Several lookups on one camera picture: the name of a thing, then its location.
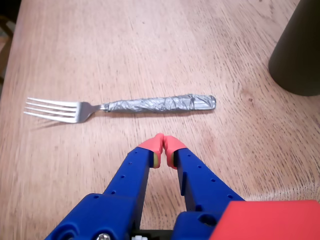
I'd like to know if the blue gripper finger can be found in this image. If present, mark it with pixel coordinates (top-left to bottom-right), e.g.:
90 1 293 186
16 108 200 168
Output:
44 133 165 240
163 135 246 240

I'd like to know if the fork with taped handle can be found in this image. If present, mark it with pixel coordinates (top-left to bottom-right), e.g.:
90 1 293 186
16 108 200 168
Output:
23 92 217 124

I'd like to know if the red camera mount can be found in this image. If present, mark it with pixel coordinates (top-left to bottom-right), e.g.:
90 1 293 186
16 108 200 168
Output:
208 199 320 240

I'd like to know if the dark gray glass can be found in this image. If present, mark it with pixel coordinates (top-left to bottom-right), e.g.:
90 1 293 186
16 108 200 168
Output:
268 0 320 97

